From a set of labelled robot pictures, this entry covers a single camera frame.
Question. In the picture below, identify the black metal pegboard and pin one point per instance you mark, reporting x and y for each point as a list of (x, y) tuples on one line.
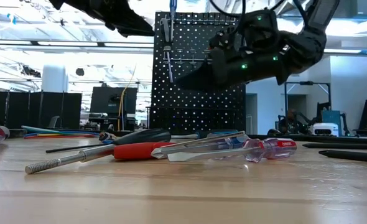
[(199, 105)]

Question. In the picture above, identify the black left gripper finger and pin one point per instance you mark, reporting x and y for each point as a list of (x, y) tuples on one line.
[(130, 25)]

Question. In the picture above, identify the white cylinder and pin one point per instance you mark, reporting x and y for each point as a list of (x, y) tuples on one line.
[(54, 77)]

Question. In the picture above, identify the black aluminium table frame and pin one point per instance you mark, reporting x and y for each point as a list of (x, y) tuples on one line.
[(326, 139)]

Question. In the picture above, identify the black pen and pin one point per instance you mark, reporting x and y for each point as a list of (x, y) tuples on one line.
[(345, 154), (336, 145)]

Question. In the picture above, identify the black partition panels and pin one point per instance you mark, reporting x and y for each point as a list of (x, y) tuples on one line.
[(31, 109)]

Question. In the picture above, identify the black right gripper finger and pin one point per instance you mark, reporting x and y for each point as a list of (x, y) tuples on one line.
[(202, 79)]

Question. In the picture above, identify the chrome rail tool holder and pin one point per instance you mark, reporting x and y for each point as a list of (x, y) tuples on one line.
[(202, 21)]

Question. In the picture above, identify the blue box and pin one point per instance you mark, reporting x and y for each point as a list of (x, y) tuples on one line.
[(331, 116)]

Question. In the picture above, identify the white box device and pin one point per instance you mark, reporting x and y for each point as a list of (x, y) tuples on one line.
[(325, 129)]

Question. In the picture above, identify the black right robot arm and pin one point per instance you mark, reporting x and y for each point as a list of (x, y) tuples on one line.
[(311, 40)]

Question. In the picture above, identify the black computer monitor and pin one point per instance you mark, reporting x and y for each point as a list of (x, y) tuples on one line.
[(112, 99)]

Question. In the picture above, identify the black metal stand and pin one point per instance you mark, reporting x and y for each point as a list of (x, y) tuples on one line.
[(308, 83)]

